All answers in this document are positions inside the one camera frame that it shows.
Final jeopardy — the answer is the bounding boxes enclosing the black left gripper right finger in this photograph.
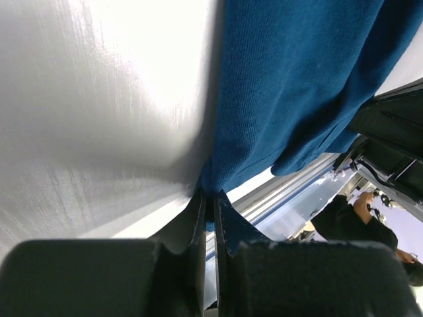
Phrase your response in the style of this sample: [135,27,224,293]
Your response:
[213,192,420,316]

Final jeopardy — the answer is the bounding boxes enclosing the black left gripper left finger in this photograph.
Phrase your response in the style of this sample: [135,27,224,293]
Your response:
[1,191,206,316]

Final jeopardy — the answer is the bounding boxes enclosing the blue t shirt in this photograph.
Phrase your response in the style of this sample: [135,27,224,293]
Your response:
[198,0,423,232]

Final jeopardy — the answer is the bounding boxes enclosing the person in black clothes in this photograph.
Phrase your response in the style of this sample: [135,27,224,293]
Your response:
[311,192,422,287]

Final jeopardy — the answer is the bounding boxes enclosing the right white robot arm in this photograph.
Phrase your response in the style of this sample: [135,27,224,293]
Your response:
[334,79,422,220]

